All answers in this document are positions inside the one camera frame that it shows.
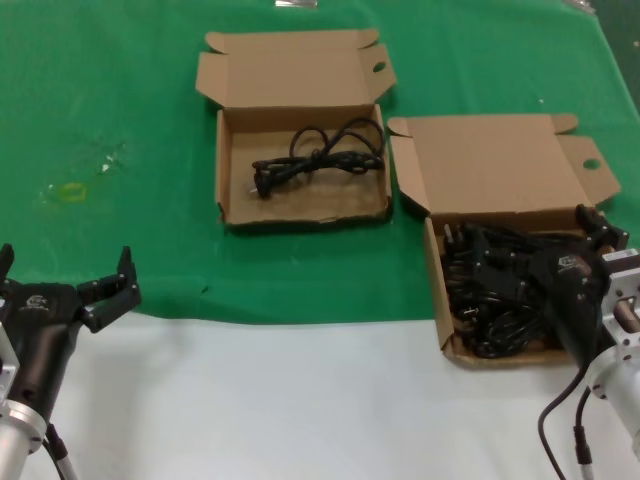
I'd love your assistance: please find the cardboard box with torn rim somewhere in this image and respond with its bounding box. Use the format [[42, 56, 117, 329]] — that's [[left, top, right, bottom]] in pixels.
[[194, 28, 399, 232]]

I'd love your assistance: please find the cardboard box with intact rim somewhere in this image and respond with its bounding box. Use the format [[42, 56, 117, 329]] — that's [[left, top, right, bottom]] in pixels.
[[387, 113, 623, 370]]

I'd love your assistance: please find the black cable with grey connector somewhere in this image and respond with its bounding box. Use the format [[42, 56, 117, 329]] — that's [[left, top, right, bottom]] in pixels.
[[569, 389, 594, 480]]

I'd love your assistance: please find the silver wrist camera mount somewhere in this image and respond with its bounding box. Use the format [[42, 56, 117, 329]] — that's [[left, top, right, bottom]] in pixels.
[[0, 319, 21, 401], [599, 249, 640, 351]]

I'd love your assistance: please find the black power cord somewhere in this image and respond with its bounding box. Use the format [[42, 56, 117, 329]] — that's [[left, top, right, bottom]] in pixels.
[[452, 294, 506, 339], [248, 117, 388, 199], [442, 222, 482, 284], [519, 228, 586, 254], [469, 312, 551, 359]]

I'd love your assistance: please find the green table cloth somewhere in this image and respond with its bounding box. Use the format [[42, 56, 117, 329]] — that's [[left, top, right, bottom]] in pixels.
[[0, 0, 640, 329]]

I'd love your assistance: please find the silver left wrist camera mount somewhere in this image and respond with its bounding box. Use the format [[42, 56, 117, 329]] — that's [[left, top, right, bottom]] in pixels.
[[0, 319, 21, 401]]

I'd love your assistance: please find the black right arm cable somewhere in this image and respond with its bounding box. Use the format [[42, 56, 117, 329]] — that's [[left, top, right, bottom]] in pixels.
[[537, 367, 587, 480]]

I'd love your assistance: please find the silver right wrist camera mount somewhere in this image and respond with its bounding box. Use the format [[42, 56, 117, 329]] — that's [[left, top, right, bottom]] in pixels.
[[599, 249, 640, 351]]

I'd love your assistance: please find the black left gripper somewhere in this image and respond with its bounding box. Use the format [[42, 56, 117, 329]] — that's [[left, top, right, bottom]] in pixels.
[[0, 243, 142, 421]]

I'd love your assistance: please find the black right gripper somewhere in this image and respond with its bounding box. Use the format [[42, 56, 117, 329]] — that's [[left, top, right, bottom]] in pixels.
[[471, 203, 630, 371]]

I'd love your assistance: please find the black grey left arm cable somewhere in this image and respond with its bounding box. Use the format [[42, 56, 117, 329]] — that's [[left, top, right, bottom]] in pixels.
[[42, 422, 79, 480]]

